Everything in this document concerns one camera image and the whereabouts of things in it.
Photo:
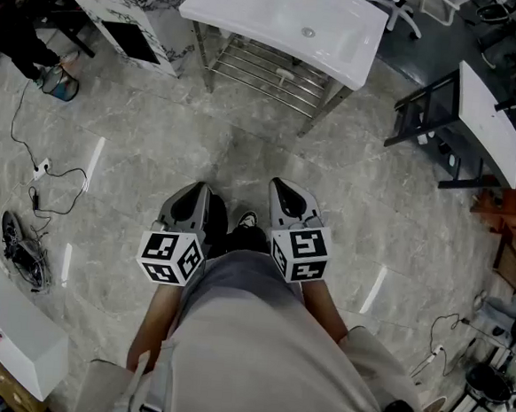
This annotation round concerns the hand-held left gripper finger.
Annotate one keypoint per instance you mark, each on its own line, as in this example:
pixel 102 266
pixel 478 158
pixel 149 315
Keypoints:
pixel 204 210
pixel 167 204

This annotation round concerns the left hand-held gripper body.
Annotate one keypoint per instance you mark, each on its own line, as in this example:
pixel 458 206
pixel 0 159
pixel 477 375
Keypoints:
pixel 165 249

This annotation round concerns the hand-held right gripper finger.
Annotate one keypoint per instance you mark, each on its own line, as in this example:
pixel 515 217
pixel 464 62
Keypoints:
pixel 309 204
pixel 276 208

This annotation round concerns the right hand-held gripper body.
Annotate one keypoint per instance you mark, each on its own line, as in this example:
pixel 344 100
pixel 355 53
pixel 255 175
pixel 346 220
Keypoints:
pixel 303 253

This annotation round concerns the person's right forearm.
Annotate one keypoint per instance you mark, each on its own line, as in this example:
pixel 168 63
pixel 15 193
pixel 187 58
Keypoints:
pixel 321 308

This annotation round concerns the person's left forearm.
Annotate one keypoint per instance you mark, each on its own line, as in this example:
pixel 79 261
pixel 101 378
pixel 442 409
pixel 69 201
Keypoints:
pixel 155 321

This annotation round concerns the person's black and white shoe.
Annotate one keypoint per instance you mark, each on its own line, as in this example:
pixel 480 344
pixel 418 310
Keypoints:
pixel 248 220

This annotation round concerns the person's black trousers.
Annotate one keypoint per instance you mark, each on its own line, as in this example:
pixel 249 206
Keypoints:
pixel 246 242

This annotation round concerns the person's light grey shirt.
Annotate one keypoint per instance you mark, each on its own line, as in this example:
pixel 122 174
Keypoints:
pixel 250 355

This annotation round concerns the white power socket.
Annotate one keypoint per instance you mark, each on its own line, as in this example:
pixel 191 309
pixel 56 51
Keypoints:
pixel 41 169

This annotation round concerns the metal basin stand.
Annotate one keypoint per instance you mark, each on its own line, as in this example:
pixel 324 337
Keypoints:
pixel 268 72

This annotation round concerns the white box with black dots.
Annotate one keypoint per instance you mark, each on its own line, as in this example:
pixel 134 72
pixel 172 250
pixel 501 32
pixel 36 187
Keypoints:
pixel 13 319

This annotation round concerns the metal basin drain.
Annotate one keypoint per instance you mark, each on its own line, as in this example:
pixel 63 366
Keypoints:
pixel 308 32

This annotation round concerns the white washbasin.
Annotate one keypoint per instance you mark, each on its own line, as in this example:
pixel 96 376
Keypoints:
pixel 273 15

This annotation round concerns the black desk with white top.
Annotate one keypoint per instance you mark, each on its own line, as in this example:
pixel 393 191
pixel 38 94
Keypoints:
pixel 487 121

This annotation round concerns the brown wooden cabinet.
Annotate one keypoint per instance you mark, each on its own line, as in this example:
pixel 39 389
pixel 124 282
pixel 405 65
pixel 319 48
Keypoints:
pixel 513 212

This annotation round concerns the white office chair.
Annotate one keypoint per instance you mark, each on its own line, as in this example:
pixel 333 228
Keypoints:
pixel 398 9

